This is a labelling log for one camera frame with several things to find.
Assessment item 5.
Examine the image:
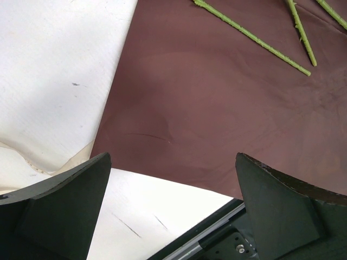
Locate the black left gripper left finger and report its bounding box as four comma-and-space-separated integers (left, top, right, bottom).
1, 153, 111, 259

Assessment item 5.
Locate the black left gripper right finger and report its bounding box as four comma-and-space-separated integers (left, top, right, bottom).
235, 153, 346, 259

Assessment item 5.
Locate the cream printed ribbon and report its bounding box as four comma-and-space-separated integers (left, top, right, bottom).
1, 140, 95, 176

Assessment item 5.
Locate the red wrapping paper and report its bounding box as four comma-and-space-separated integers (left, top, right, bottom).
92, 0, 346, 198

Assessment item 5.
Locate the pale pink flower stem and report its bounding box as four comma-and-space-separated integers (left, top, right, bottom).
193, 0, 311, 76

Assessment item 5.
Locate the small pink bud stem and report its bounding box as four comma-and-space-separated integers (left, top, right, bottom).
286, 0, 317, 67

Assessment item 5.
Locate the large peach rose stem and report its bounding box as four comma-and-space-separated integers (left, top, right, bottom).
316, 0, 347, 30

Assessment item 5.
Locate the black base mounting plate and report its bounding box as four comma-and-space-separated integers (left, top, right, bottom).
148, 199, 259, 260

